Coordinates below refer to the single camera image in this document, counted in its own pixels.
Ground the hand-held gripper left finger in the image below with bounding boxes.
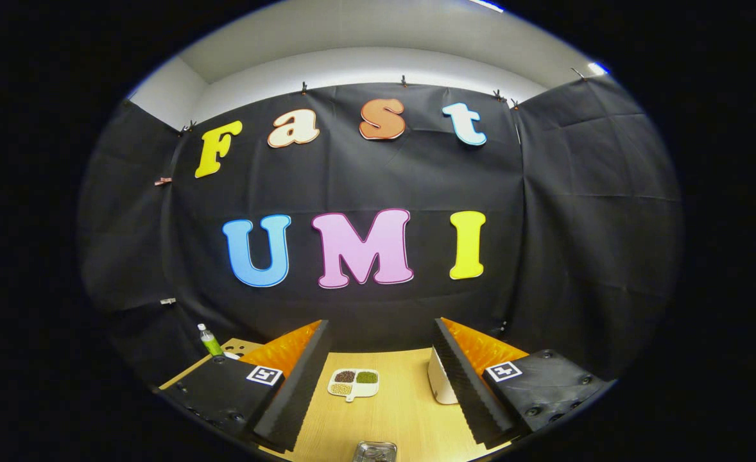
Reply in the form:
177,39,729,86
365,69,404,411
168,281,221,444
157,319,333,454

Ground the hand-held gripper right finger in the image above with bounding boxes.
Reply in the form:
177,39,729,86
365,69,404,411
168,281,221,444
433,317,616,449

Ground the white toaster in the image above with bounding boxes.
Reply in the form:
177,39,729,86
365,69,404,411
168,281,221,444
427,347,459,405

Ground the white divided bean dish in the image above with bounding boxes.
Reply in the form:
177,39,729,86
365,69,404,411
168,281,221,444
327,368,380,403

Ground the perforated metal tray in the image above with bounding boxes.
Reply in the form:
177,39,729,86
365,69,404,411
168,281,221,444
352,441,398,462

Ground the green drink bottle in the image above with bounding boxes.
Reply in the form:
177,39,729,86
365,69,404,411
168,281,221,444
198,323,223,357

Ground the row of black clamps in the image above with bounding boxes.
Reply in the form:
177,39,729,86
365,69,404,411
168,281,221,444
182,67,587,132

